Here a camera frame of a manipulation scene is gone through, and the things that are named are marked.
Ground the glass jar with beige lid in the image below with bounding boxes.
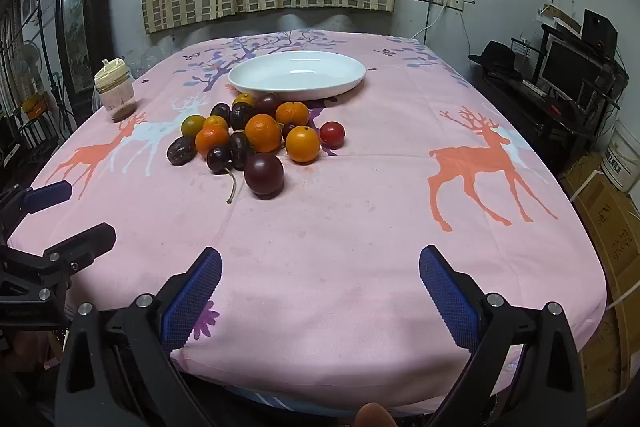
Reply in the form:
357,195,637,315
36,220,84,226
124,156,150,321
94,58,138,122

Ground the black hat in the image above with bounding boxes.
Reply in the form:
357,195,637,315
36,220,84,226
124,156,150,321
467,41,523,78

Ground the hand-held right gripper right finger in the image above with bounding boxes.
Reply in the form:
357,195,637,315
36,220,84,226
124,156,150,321
418,244,587,427

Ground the thin fruit stem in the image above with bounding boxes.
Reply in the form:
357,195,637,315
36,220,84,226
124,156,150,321
223,167,238,206

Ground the black desk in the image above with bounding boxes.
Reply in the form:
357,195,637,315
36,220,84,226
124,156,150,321
470,67,628,168

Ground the red cherry tomato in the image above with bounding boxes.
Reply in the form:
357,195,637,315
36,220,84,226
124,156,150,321
320,121,346,150

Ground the dark red tomato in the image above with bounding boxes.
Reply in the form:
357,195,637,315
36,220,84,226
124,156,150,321
256,92,281,116

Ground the white oval plate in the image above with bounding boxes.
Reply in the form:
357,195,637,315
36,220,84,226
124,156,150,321
228,50,367,102

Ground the white standing fan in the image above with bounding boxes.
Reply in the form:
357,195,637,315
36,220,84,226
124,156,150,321
12,42,41,78

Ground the large dark purple plum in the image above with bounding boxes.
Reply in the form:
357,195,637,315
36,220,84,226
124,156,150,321
244,153,285,200

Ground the dark wooden framed mirror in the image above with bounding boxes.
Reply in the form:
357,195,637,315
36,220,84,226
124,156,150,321
54,0,115,118

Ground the person's right hand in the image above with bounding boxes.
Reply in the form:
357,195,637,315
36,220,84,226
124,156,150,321
355,402,393,427

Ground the white plastic bucket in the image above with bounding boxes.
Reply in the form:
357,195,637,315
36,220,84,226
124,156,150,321
600,119,640,192

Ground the white wall cable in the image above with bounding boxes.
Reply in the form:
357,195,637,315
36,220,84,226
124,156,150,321
410,0,448,44

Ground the black speaker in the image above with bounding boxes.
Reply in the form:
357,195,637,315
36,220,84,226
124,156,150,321
582,9,618,58

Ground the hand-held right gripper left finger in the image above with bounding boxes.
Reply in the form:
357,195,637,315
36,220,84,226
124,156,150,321
54,246,223,427

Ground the pink deer printed tablecloth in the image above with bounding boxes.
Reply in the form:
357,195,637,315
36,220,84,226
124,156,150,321
7,28,608,408

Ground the black computer monitor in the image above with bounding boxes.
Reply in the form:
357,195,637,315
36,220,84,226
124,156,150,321
540,38,603,100

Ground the green yellow tangerine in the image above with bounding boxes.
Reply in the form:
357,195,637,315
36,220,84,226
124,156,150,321
181,115,207,138

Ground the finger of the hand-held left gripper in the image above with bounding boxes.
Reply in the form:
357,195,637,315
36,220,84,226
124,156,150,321
0,222,117,303
0,180,74,238

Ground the black tripod stand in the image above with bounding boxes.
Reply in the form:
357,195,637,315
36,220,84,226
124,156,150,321
30,0,71,142

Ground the brown cardboard box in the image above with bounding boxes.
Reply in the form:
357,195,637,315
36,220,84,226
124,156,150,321
560,167,640,408

